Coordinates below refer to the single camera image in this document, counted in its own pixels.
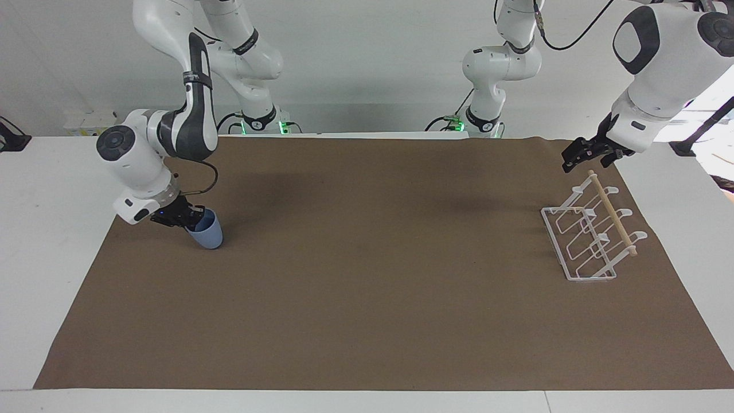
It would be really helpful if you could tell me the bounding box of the white wire cup holder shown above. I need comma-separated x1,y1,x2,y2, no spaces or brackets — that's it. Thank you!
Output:
540,169,649,283

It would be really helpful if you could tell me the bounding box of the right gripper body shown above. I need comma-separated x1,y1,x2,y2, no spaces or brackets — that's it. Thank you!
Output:
150,196,193,229

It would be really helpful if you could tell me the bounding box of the black stand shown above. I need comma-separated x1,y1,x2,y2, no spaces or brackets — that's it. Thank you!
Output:
670,95,734,158
0,116,33,153

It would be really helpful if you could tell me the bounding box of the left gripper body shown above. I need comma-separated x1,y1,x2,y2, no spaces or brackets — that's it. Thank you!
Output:
595,130,636,161

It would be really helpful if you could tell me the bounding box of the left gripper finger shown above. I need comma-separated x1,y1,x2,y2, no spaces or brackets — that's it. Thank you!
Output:
589,148,619,169
561,137,598,174

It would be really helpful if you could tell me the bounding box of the black cable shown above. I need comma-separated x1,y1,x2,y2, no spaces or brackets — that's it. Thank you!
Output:
424,115,464,133
216,112,244,135
533,0,618,52
171,159,220,197

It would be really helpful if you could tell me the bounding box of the blue cup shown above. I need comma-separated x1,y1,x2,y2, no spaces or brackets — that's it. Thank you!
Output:
184,208,225,250

